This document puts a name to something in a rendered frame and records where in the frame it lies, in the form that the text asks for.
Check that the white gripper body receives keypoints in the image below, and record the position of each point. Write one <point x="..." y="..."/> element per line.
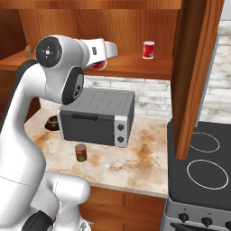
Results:
<point x="110" y="50"/>

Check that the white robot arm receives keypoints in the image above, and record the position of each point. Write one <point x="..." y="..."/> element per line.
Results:
<point x="21" y="141"/>

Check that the wooden cabinet door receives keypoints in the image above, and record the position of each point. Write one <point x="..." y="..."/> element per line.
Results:
<point x="192" y="75"/>

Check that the grey toaster oven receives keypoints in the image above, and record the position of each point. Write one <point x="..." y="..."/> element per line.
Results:
<point x="99" y="115"/>

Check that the black toaster oven knob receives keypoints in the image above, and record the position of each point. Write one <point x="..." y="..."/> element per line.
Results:
<point x="120" y="139"/>
<point x="121" y="127"/>

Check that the small olive object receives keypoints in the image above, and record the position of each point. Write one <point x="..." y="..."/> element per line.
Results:
<point x="28" y="51"/>

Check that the dark toaster oven door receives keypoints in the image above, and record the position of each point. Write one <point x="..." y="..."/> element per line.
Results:
<point x="90" y="131"/>

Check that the brown-lidded green red can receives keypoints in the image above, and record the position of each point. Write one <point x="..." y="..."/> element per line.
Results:
<point x="80" y="152"/>

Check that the black hob stove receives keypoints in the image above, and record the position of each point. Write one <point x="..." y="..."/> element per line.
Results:
<point x="198" y="168"/>

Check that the wooden base cupboard front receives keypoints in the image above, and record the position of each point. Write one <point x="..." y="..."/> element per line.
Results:
<point x="103" y="207"/>
<point x="145" y="212"/>

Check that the black stove knob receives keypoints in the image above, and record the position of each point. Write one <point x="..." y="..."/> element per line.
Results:
<point x="228" y="225"/>
<point x="183" y="217"/>
<point x="207" y="221"/>

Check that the wooden wall cabinet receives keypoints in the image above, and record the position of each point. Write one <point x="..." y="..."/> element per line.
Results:
<point x="135" y="27"/>

